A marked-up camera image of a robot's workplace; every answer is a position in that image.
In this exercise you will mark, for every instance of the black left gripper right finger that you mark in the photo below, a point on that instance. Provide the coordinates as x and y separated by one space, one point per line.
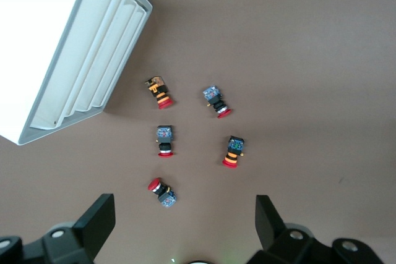
269 230

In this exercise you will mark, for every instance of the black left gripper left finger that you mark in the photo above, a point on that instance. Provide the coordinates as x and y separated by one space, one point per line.
92 227

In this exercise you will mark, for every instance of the red mushroom button blue block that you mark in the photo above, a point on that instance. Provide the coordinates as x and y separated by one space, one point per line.
165 137
216 100
164 194

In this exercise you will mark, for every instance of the red button orange striped collar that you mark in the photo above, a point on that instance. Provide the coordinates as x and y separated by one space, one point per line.
234 151

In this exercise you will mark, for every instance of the red button orange contact block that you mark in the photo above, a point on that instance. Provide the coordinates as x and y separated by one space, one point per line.
159 92

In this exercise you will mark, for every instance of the brown paper table cover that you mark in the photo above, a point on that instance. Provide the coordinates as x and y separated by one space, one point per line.
278 60

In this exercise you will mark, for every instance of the white plastic divided bin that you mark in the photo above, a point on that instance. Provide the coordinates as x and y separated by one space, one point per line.
62 44

